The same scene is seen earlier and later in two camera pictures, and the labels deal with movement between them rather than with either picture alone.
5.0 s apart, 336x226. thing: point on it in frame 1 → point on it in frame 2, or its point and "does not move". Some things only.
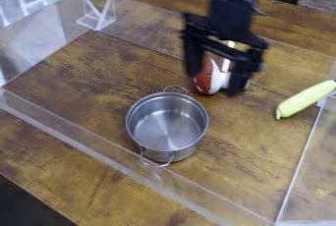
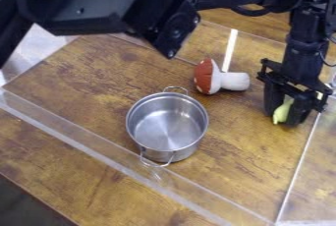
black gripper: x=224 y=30 → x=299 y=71
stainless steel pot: x=167 y=123 does not move
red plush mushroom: x=211 y=80 does not move
